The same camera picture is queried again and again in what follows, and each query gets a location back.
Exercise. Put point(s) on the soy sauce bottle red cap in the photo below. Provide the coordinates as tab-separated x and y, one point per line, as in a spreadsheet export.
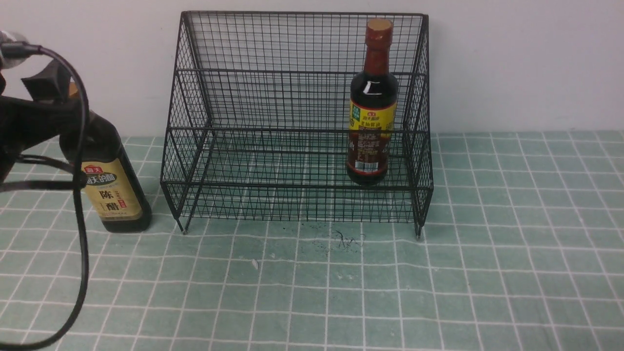
372	111

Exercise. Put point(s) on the vinegar bottle with gold cap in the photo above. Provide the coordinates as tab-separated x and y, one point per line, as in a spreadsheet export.
112	186

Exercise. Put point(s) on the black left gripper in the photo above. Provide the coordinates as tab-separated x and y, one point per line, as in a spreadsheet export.
49	112

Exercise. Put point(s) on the green checkered tablecloth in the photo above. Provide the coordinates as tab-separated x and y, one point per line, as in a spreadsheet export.
522	251

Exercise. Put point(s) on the black wire mesh rack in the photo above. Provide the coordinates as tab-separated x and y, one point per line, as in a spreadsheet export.
258	119

